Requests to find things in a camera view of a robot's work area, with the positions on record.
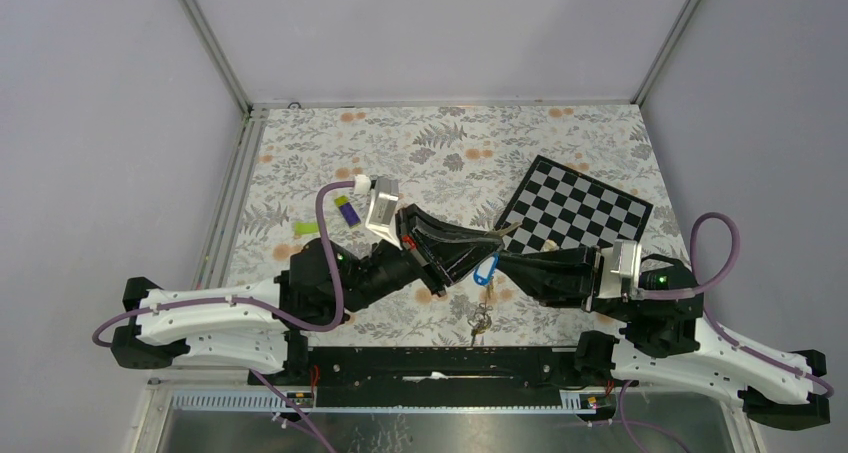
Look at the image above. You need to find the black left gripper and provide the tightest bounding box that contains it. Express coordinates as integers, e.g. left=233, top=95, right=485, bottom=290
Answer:
left=341, top=207, right=507, bottom=315

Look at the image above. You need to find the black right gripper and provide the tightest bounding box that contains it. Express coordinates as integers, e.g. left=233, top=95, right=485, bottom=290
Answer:
left=487, top=242, right=640, bottom=321

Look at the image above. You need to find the blue key tag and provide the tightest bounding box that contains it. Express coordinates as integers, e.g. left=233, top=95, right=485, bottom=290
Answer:
left=472, top=254, right=499, bottom=286

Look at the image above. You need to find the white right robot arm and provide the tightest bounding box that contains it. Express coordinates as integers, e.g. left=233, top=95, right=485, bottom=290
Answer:
left=497, top=240, right=830, bottom=431

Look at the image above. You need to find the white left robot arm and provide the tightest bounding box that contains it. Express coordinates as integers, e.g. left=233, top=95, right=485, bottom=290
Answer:
left=92, top=175, right=504, bottom=384

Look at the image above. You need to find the black white chessboard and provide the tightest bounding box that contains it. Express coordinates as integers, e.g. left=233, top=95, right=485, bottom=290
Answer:
left=495, top=155, right=653, bottom=254

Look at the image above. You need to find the purple yellow marker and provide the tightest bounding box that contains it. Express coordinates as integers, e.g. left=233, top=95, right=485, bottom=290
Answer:
left=334, top=196, right=361, bottom=228

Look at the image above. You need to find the green marker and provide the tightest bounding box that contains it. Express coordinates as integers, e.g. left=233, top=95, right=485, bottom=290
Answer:
left=292, top=222, right=320, bottom=235

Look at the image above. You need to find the black front rail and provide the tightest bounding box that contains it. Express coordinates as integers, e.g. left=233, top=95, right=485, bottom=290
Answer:
left=265, top=345, right=615, bottom=386

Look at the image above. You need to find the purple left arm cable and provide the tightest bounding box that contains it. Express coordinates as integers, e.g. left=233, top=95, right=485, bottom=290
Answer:
left=90, top=177, right=373, bottom=453

